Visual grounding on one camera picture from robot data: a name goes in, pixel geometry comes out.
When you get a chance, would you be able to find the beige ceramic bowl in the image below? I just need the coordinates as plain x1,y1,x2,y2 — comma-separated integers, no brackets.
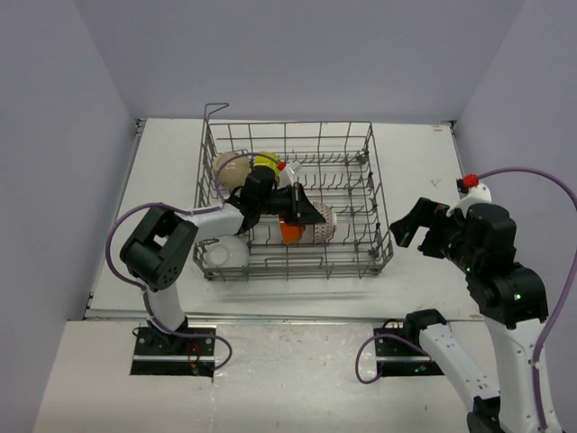
213,152,251,190

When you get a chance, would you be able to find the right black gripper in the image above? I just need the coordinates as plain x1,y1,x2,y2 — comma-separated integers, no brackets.
390,195,481,272

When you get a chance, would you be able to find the grey wire dish rack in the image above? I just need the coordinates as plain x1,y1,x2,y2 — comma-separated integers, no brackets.
192,103,393,281

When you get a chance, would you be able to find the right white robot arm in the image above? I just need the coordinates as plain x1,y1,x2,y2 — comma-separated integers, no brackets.
389,198,562,432

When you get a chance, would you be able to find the orange bowl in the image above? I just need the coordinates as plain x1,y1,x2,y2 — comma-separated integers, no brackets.
279,216,306,245

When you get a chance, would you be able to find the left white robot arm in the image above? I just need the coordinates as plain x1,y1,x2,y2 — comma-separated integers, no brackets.
120,166,326,355

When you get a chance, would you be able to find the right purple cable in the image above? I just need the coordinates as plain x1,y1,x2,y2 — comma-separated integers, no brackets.
354,167,577,430

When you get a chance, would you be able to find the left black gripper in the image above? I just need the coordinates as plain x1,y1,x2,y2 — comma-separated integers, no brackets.
257,182,325,226

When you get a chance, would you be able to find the purple cable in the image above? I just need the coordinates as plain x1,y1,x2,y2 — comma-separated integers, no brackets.
104,201,234,372
354,167,577,430

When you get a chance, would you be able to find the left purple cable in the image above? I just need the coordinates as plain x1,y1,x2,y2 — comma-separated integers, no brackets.
104,201,234,372

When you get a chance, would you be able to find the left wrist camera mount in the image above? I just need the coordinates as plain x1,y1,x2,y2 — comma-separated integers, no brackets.
279,161,301,188

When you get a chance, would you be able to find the brown patterned bowl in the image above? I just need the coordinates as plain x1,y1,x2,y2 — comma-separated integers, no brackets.
312,202,337,244

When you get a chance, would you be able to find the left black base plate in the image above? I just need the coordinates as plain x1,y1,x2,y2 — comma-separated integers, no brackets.
130,326,215,378

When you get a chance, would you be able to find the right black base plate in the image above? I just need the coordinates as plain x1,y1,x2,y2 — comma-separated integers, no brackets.
374,337,444,378

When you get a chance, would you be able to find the yellow-green bowl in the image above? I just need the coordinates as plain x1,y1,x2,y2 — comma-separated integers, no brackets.
253,152,282,174

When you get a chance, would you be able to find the white bowl front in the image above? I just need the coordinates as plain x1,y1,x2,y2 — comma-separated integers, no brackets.
205,235,250,268

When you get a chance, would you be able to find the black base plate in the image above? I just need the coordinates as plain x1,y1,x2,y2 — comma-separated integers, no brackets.
130,326,215,378
374,337,444,378

